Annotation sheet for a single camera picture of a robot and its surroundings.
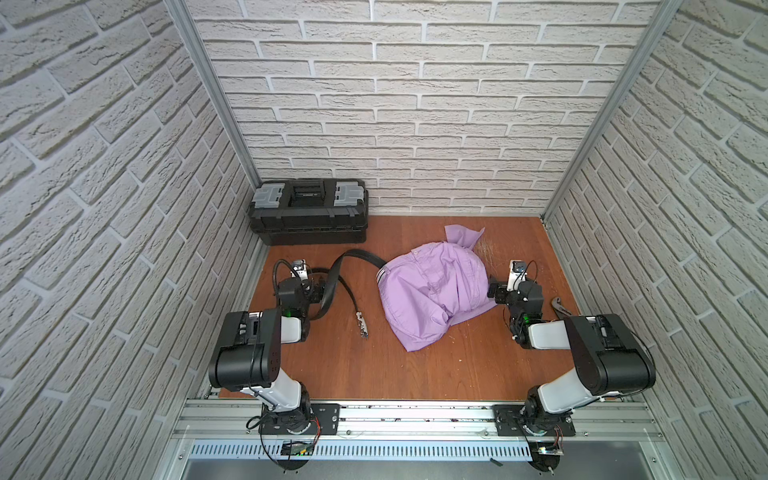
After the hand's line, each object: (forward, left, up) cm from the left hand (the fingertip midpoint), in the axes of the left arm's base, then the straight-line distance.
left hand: (308, 272), depth 94 cm
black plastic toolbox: (+18, +1, +10) cm, 21 cm away
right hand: (-2, -66, +1) cm, 66 cm away
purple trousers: (-6, -40, 0) cm, 41 cm away
